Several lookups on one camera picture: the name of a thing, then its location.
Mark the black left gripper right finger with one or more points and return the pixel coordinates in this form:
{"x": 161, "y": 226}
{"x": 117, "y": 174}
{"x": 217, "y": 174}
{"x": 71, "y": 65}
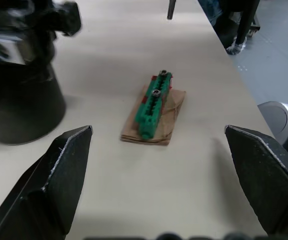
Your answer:
{"x": 266, "y": 180}

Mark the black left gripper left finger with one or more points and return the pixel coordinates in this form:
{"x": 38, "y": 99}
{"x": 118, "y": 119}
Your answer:
{"x": 59, "y": 180}

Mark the green toothed finger piece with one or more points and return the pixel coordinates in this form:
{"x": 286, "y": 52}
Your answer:
{"x": 152, "y": 110}

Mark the silver hex socket screw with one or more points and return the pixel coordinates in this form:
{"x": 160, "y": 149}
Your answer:
{"x": 156, "y": 93}
{"x": 163, "y": 73}

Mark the black cylindrical stand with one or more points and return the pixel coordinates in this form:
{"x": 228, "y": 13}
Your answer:
{"x": 21, "y": 107}

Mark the brown folded cardboard pad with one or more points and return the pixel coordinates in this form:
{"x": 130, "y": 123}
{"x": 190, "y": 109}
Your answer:
{"x": 170, "y": 112}

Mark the black shoe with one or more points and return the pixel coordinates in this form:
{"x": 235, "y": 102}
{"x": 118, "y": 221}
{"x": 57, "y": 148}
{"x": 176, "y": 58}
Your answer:
{"x": 227, "y": 32}

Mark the black leg with white foot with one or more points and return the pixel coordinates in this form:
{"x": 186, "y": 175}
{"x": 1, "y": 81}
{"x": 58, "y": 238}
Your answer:
{"x": 245, "y": 22}

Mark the person's blue jeans leg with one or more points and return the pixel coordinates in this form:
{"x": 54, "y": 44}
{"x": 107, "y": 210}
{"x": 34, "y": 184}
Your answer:
{"x": 210, "y": 8}

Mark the thin black furniture leg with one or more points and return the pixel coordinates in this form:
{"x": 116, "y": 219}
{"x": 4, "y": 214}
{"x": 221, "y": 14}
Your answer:
{"x": 171, "y": 8}

